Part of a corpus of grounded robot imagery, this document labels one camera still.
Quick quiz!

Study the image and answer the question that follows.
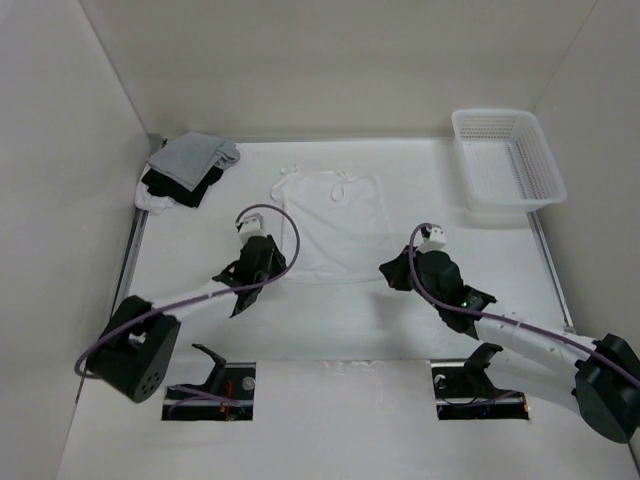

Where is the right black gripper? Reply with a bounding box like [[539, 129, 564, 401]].
[[379, 245, 444, 310]]

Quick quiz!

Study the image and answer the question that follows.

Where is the white tank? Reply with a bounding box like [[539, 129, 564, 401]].
[[134, 182, 175, 215], [270, 171, 396, 285]]

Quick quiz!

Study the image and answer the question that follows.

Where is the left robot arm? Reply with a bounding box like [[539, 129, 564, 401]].
[[75, 235, 287, 404]]

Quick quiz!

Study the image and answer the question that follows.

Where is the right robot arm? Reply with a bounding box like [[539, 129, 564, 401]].
[[379, 247, 639, 444]]

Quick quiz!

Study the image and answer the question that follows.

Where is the folded white tank top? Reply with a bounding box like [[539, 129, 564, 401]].
[[134, 182, 175, 215]]

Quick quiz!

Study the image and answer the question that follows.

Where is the folded black tank top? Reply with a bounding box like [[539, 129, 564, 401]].
[[141, 167, 224, 208]]

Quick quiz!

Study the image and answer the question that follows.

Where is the folded grey tank top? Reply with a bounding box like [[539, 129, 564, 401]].
[[148, 132, 241, 190]]

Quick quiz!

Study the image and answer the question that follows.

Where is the white plastic basket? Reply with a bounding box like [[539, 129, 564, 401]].
[[451, 109, 567, 214]]

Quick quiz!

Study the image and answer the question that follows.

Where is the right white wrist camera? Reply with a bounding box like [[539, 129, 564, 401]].
[[417, 224, 447, 253]]

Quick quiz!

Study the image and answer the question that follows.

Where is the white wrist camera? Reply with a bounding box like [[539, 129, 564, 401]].
[[417, 224, 447, 253], [236, 213, 267, 245]]

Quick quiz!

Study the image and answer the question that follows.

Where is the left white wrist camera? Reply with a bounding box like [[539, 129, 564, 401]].
[[236, 213, 267, 245]]

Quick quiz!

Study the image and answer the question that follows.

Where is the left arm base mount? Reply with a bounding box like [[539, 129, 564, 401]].
[[161, 343, 257, 422]]

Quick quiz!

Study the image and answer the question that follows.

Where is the metal table edge rail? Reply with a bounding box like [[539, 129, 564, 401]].
[[95, 132, 167, 342]]

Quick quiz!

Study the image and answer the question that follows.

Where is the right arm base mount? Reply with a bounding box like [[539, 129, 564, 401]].
[[431, 343, 529, 421]]

